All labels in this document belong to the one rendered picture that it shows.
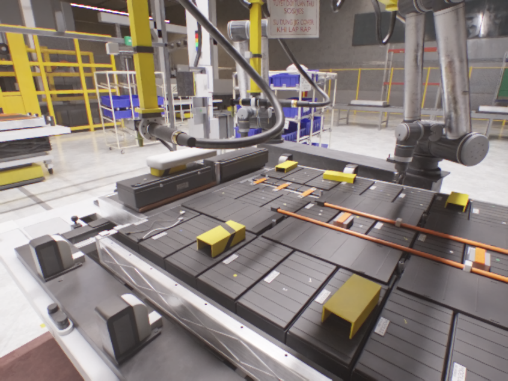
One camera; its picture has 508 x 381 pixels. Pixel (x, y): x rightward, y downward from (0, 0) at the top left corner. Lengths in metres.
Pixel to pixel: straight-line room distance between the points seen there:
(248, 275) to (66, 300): 0.58
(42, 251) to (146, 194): 0.41
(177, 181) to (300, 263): 0.72
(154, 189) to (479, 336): 1.13
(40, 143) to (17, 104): 5.11
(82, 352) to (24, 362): 1.35
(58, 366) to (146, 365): 1.38
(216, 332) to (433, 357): 0.45
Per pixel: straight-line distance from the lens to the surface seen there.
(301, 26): 1.96
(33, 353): 2.32
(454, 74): 1.94
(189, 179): 1.38
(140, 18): 1.11
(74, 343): 0.99
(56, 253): 1.18
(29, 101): 10.65
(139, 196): 1.25
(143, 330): 0.84
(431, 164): 2.28
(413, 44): 2.06
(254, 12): 1.83
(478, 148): 2.07
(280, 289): 0.77
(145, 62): 1.09
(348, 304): 0.69
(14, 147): 5.50
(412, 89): 2.07
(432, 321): 0.79
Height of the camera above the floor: 1.49
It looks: 21 degrees down
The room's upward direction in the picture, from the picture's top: straight up
